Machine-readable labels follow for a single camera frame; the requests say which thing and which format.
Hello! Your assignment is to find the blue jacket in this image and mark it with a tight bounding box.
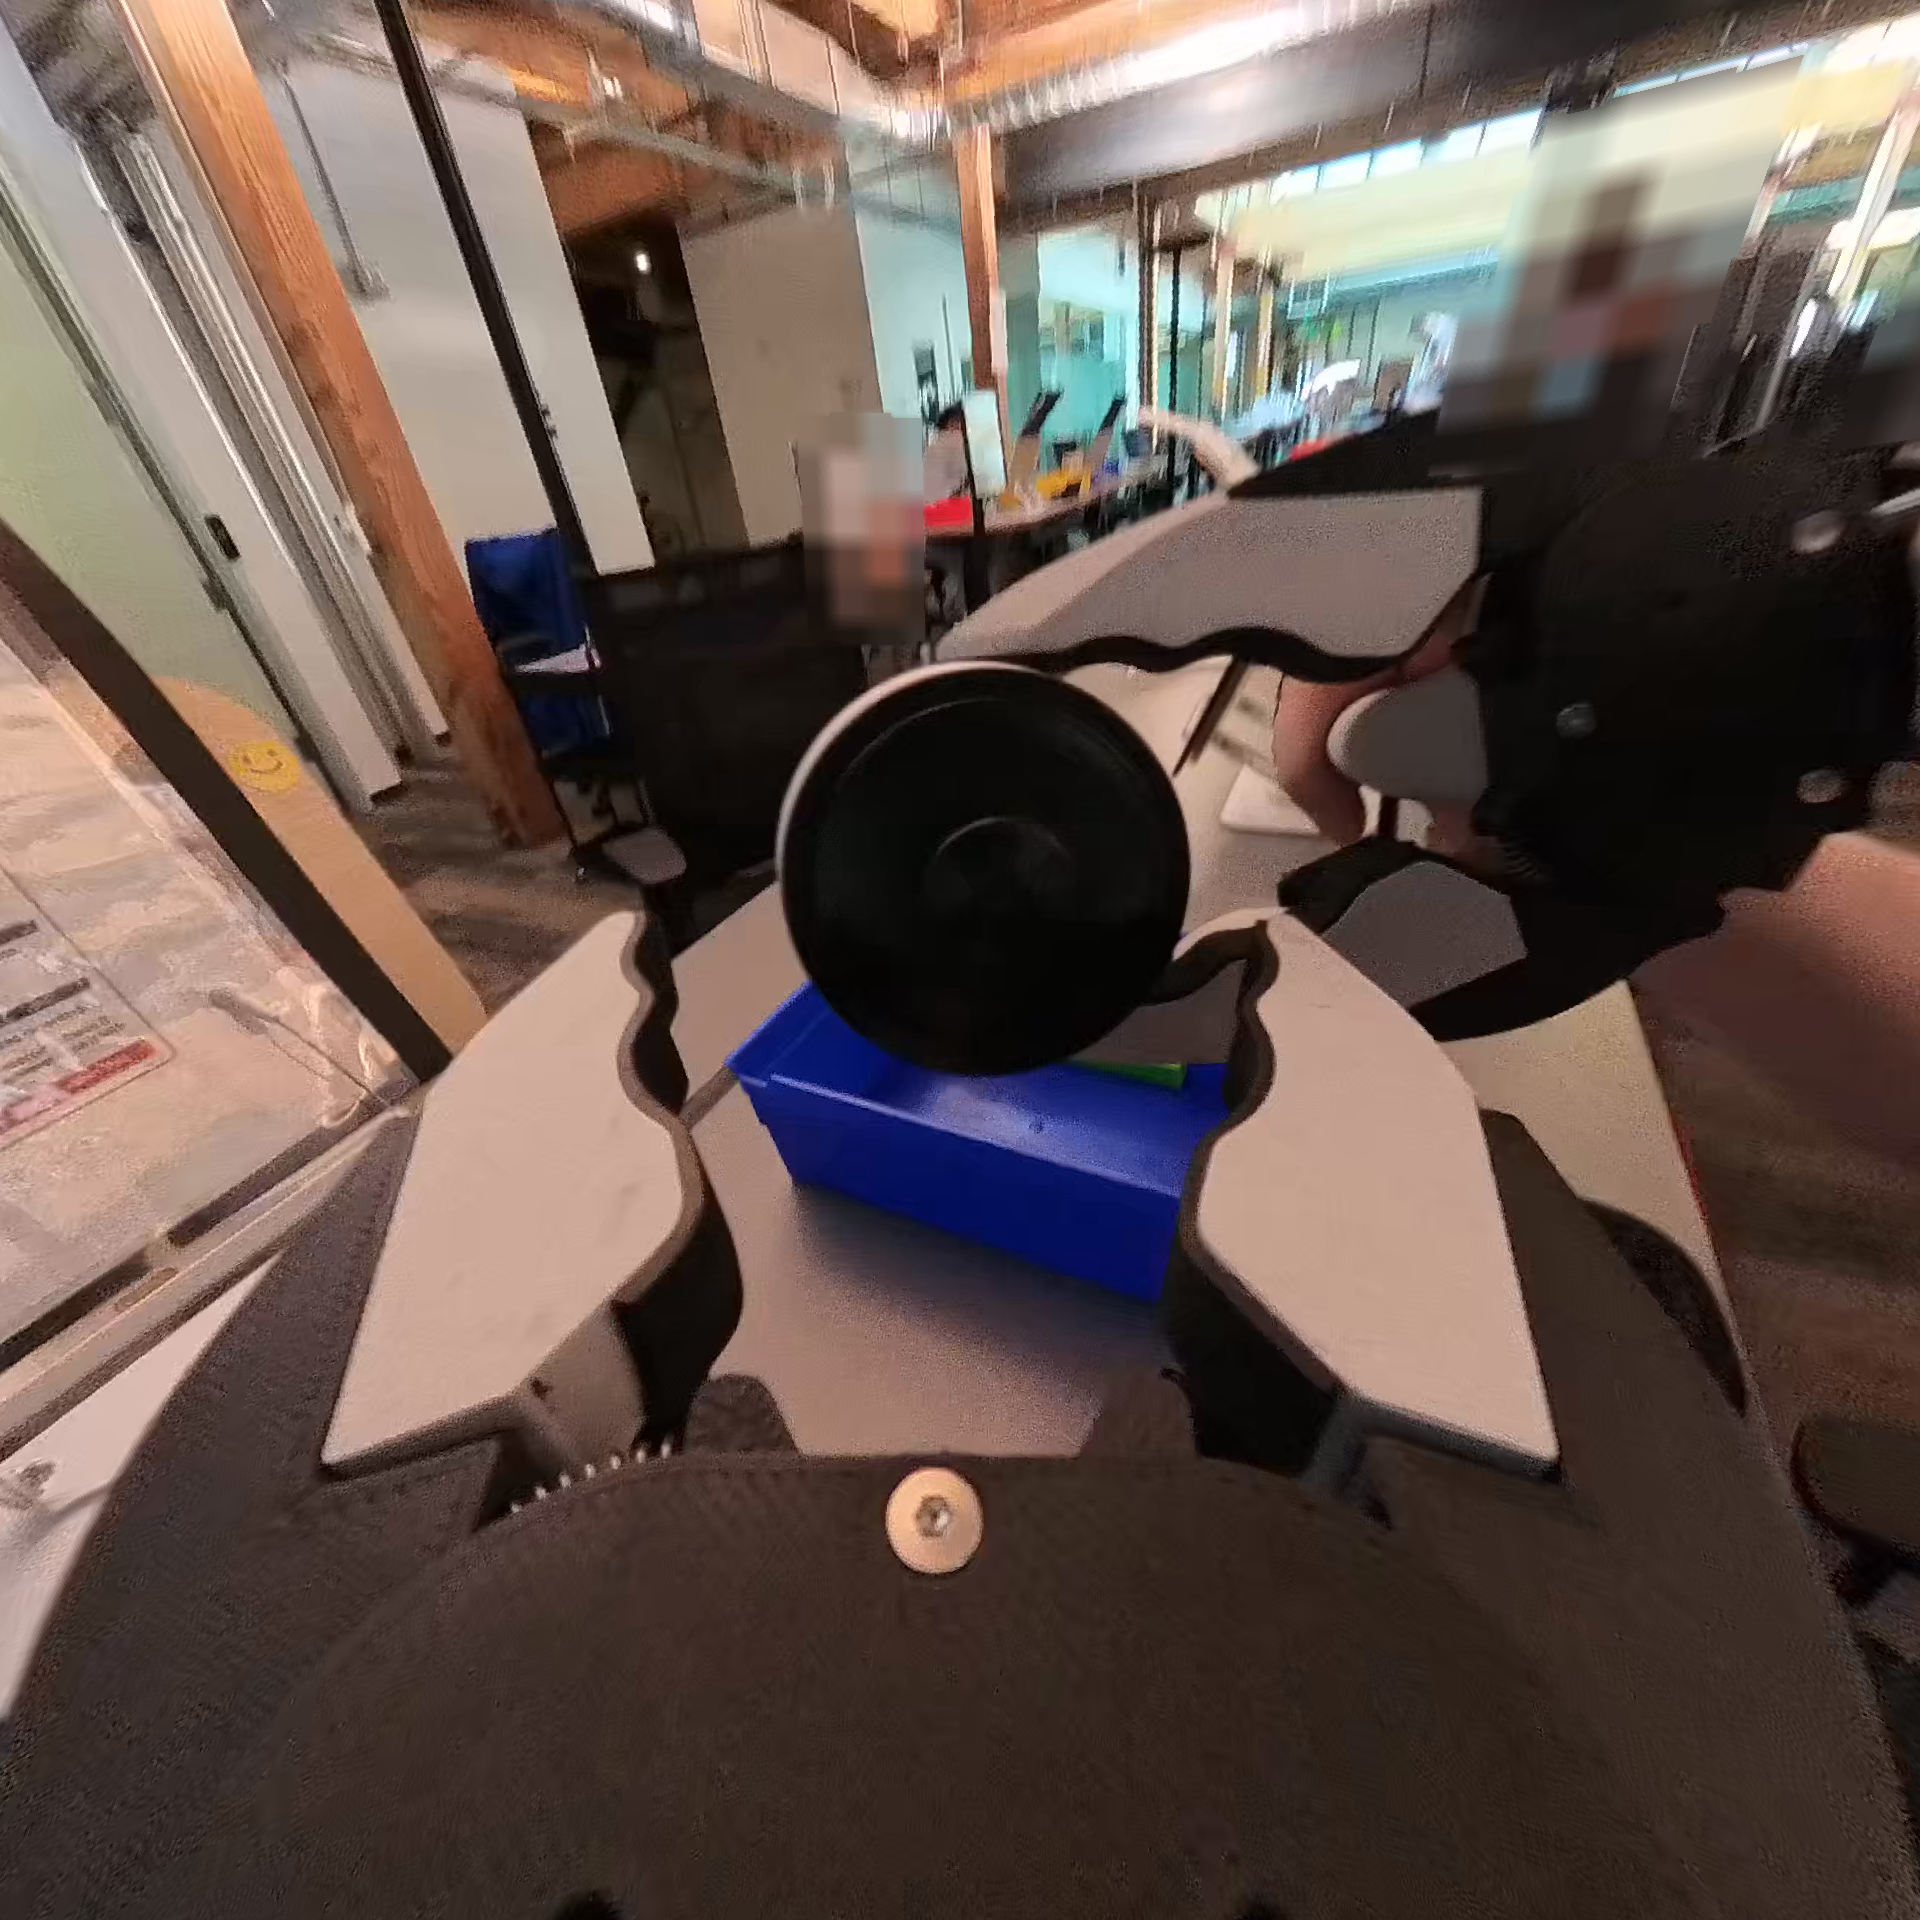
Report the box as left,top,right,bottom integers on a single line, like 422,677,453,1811
465,526,609,758

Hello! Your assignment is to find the black floor lamp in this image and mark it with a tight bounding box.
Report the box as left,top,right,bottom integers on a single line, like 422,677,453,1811
372,0,601,578

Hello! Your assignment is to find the white bottle with black lid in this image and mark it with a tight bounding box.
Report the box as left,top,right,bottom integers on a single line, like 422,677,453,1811
778,663,1193,1077

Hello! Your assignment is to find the person's right hand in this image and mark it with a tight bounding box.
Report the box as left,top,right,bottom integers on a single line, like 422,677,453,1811
1272,679,1374,845

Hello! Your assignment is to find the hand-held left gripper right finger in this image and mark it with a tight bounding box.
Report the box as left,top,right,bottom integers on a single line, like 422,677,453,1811
1170,910,1561,1478

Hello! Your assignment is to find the blue plastic bin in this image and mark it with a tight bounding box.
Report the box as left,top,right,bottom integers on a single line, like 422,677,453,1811
726,983,1234,1299

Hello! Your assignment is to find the black mesh office chair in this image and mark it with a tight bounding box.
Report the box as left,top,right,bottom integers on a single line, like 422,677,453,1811
576,537,846,939

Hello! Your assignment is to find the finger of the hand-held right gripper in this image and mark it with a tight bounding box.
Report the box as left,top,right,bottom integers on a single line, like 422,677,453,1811
932,481,1490,689
1281,839,1536,1039

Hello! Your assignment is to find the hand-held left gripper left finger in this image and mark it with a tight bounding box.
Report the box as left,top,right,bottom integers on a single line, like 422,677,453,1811
321,910,747,1469

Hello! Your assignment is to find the curved pale panel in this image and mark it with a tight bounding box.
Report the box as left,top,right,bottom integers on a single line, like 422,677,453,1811
1132,404,1251,485

